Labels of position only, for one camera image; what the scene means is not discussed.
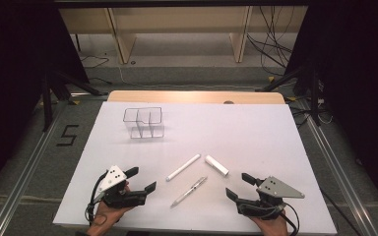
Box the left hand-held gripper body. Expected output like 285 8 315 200
93 164 149 209

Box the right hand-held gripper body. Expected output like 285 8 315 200
235 175 306 220

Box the small white box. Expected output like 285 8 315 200
204 154 230 177

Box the white pen with blue ends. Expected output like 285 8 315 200
164 153 202 183

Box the silver white pen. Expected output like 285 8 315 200
169 175 209 209

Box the clear acrylic organizer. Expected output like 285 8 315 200
122 106 165 140

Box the person's right hand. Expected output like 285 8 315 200
250 209 289 236

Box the person's left hand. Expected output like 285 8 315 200
86 183 134 236

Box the black metal stand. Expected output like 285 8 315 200
40 65 109 132
255 63 324 127

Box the black curtain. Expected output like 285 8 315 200
284 0 378 210
0 0 91 201

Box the left hand-held gripper cable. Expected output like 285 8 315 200
84 169 110 227

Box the hand-held gripper cable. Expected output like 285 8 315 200
84 169 110 227
277 202 301 236

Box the right hand-held gripper cable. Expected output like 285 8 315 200
277 202 301 236

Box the thin black cable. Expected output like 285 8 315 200
79 54 110 70
319 187 362 236

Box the aluminium rail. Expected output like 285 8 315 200
301 99 378 236
0 97 77 236

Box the tangle of black cables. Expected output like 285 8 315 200
246 6 296 77

